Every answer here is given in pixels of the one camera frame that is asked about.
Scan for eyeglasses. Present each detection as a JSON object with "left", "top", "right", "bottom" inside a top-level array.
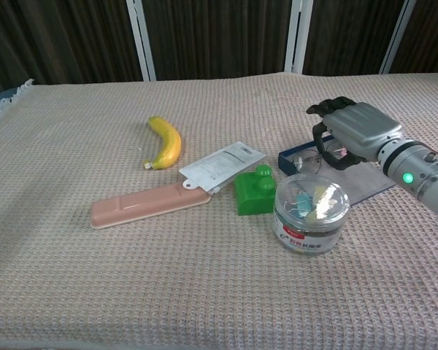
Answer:
[{"left": 291, "top": 140, "right": 347, "bottom": 176}]

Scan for beige woven fringed blanket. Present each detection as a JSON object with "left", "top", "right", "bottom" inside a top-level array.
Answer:
[{"left": 0, "top": 71, "right": 438, "bottom": 350}]

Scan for clear jar of binder clips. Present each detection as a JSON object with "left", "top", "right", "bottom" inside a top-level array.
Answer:
[{"left": 272, "top": 174, "right": 351, "bottom": 258}]

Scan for green toy building block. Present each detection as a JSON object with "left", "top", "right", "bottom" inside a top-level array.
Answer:
[{"left": 233, "top": 164, "right": 277, "bottom": 217}]

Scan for white printed flat package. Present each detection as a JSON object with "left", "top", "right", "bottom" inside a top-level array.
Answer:
[{"left": 178, "top": 141, "right": 268, "bottom": 194}]

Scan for long pink plastic case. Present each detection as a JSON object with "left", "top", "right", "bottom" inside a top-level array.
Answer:
[{"left": 90, "top": 182, "right": 212, "bottom": 230}]

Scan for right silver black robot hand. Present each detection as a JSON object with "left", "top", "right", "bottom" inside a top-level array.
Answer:
[{"left": 305, "top": 96, "right": 404, "bottom": 171}]

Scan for grey blue-edged pouch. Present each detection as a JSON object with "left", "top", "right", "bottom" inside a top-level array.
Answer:
[{"left": 277, "top": 133, "right": 397, "bottom": 206}]

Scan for white partition frame post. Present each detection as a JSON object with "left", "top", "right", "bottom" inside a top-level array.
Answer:
[
  {"left": 379, "top": 0, "right": 417, "bottom": 75},
  {"left": 284, "top": 0, "right": 314, "bottom": 74},
  {"left": 126, "top": 0, "right": 157, "bottom": 82}
]

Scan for yellow banana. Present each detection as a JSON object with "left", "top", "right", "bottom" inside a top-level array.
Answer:
[{"left": 142, "top": 115, "right": 183, "bottom": 171}]

